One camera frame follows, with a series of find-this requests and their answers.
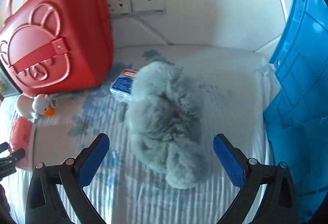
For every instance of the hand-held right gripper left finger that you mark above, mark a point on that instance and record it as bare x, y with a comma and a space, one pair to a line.
93, 160

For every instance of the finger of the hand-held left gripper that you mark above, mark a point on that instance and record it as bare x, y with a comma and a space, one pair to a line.
2, 146
16, 154

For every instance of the dark gift box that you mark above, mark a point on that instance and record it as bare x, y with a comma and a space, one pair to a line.
7, 85

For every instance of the grey furry plush toy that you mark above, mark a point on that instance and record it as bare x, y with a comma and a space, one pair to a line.
164, 124

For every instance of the white wall socket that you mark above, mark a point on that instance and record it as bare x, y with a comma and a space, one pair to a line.
119, 1

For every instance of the blue plastic crate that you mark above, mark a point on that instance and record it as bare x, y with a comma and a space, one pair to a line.
299, 85

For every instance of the pink tissue packet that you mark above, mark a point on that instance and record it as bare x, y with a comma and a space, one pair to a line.
23, 131

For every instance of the small blue white packet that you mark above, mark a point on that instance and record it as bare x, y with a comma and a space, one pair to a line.
122, 84

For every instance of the red bear-embossed carry case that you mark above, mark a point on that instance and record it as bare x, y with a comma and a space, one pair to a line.
59, 42

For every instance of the person's left forearm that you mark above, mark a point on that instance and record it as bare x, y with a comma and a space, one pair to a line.
3, 201

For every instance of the white duck plush toy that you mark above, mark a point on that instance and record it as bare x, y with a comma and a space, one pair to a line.
38, 105

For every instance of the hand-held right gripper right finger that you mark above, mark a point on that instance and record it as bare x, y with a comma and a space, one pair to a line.
228, 162

